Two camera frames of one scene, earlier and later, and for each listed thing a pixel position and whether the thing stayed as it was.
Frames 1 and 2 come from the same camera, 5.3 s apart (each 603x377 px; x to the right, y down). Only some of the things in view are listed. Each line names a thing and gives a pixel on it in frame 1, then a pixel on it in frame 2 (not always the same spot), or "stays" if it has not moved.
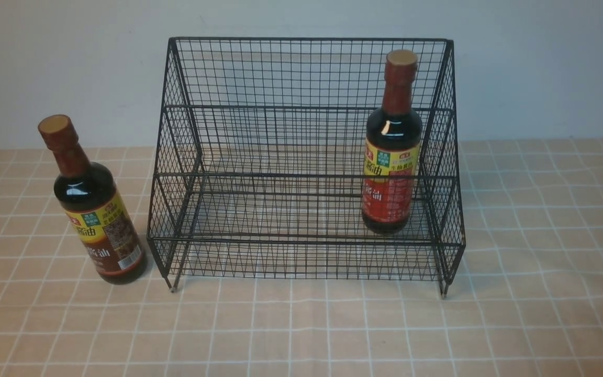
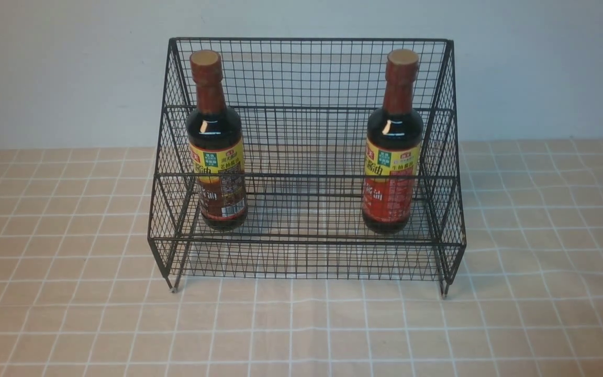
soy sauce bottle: x=87 y=192 to x=215 y=146
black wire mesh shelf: x=308 y=158 stays
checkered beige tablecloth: x=258 y=264 stays
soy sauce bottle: x=393 y=146 stays
